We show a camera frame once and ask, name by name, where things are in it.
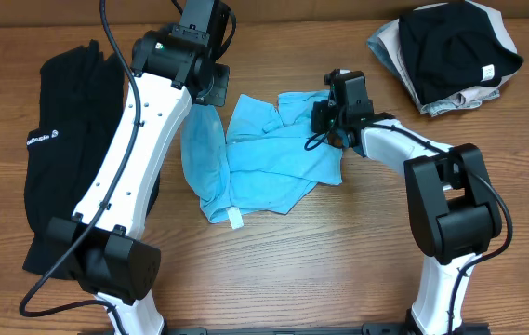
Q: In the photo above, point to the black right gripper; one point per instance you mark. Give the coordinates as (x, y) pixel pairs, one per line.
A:
(319, 116)

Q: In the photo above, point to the light blue t-shirt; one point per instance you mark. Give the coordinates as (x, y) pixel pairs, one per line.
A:
(258, 162)

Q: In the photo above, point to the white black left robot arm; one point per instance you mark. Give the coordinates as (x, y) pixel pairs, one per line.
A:
(100, 245)

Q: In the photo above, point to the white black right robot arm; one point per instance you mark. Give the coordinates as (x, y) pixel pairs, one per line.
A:
(453, 209)

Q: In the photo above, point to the black garment with logo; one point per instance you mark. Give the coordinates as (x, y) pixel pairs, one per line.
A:
(81, 104)

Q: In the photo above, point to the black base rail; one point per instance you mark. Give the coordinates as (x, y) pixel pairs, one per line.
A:
(282, 331)

